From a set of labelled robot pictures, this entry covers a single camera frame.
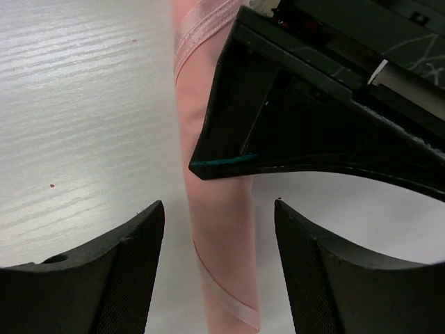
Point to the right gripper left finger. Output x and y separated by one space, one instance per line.
102 286

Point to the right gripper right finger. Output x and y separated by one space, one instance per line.
336 286

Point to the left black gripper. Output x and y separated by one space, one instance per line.
345 73

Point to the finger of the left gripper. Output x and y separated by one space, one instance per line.
240 86

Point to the pink satin napkin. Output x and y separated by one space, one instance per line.
222 218

